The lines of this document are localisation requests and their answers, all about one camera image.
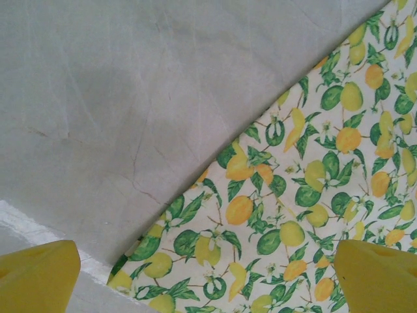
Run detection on lemon print skirt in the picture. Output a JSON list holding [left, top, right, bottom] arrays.
[[107, 0, 417, 313]]

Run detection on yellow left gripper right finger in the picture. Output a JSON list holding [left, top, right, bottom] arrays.
[[334, 240, 417, 313]]

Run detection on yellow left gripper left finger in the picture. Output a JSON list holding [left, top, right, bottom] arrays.
[[0, 240, 81, 313]]

